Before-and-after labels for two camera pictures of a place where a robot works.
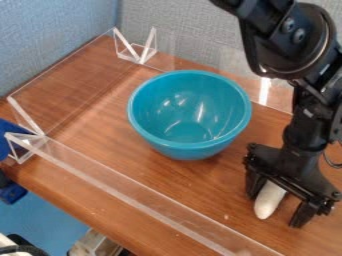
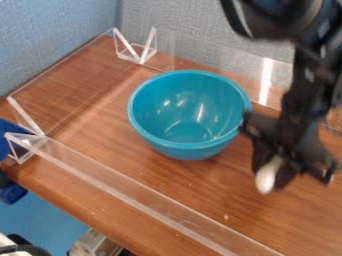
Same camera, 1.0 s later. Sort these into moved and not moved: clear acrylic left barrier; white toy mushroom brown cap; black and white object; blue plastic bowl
Moved: white toy mushroom brown cap
Not moved: clear acrylic left barrier; black and white object; blue plastic bowl
